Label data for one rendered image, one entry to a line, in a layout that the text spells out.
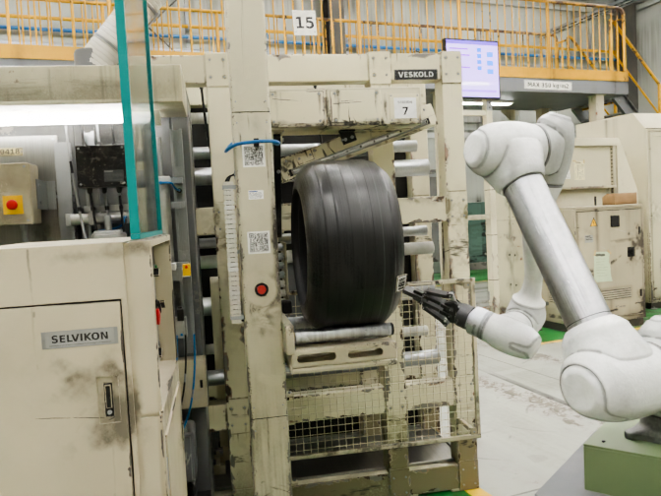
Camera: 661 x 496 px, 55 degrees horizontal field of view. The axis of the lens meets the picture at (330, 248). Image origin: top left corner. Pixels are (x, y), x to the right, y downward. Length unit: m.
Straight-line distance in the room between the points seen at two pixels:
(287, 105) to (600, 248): 4.80
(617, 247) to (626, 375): 5.53
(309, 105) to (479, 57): 4.06
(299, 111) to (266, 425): 1.15
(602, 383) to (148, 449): 0.94
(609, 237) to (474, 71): 2.13
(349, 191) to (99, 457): 1.08
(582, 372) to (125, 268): 0.96
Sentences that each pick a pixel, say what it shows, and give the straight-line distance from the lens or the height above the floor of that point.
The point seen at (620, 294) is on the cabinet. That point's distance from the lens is 6.97.
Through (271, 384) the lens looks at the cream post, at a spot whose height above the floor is 0.73.
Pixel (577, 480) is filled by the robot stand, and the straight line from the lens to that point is 1.67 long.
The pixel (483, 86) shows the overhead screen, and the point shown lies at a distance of 6.34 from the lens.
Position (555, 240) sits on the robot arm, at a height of 1.21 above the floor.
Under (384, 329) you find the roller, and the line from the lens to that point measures 2.15.
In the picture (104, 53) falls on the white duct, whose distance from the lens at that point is 2.51.
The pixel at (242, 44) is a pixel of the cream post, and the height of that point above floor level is 1.88.
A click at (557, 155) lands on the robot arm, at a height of 1.42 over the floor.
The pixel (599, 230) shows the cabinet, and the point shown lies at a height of 1.00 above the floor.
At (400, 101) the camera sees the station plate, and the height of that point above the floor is 1.72.
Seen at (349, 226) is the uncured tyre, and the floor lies 1.26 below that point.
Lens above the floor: 1.30
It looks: 3 degrees down
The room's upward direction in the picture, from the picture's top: 3 degrees counter-clockwise
